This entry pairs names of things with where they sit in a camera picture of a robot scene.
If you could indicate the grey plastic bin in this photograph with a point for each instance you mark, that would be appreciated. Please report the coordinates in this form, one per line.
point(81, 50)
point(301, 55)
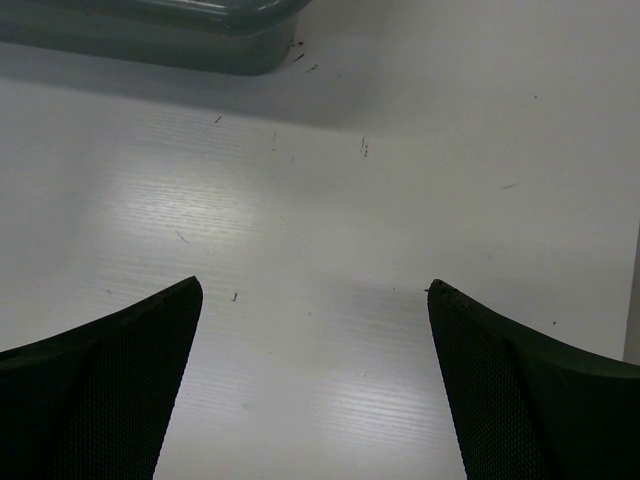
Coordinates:
point(243, 38)

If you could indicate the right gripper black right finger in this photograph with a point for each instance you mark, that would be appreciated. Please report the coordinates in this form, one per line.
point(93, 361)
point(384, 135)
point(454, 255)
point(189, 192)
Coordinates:
point(527, 406)

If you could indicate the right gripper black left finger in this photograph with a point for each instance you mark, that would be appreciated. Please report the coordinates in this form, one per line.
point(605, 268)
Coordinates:
point(95, 402)

